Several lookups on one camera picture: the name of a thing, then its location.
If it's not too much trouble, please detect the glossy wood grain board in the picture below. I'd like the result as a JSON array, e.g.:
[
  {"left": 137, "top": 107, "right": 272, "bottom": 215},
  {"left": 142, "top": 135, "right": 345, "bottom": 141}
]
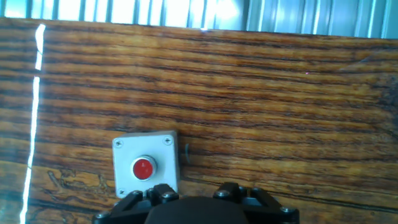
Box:
[{"left": 0, "top": 17, "right": 398, "bottom": 224}]

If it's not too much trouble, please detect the grey box red push button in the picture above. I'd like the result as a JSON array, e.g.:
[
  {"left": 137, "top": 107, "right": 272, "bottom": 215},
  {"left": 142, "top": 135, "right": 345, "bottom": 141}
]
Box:
[{"left": 111, "top": 130, "right": 181, "bottom": 199}]

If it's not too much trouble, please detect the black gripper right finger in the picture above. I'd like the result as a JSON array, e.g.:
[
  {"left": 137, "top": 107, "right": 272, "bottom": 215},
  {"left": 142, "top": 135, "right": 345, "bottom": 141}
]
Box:
[{"left": 213, "top": 182, "right": 300, "bottom": 224}]

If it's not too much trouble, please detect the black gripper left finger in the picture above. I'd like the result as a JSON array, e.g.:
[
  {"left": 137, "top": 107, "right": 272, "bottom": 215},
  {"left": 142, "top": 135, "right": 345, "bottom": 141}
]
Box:
[{"left": 92, "top": 183, "right": 180, "bottom": 224}]

